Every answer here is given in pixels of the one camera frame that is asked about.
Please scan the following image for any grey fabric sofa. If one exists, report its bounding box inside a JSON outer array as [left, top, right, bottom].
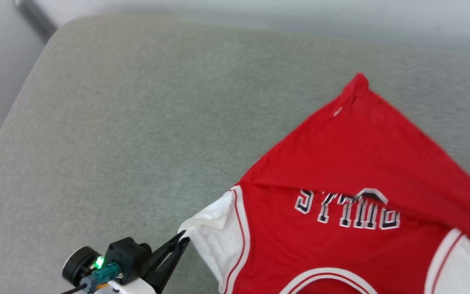
[[0, 14, 470, 294]]

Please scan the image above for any red basketball jersey white trim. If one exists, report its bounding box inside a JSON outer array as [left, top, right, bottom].
[[178, 73, 470, 294]]

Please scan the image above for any grey metal wall rail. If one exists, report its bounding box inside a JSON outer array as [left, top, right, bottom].
[[13, 0, 58, 43]]

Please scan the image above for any teal connector black cable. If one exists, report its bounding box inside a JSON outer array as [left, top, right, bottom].
[[60, 263, 120, 294]]

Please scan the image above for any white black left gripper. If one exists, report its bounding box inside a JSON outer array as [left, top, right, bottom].
[[96, 230, 191, 294]]

